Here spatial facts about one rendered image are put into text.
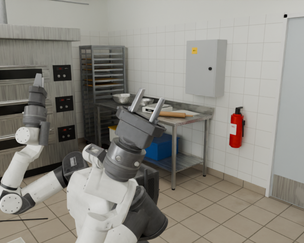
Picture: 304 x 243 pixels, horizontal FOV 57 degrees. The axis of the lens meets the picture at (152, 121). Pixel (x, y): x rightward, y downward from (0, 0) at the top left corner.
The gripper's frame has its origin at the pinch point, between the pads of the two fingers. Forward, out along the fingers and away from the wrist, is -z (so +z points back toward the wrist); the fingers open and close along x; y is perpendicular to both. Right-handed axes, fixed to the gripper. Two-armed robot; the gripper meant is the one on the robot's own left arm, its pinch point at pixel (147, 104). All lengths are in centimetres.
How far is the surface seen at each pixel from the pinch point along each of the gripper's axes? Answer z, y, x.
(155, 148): 104, 303, 51
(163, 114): 53, 291, 59
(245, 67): -41, 295, -8
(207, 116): 34, 310, 8
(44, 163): 190, 265, 180
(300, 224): 83, 242, -128
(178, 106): 44, 350, 55
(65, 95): 93, 286, 199
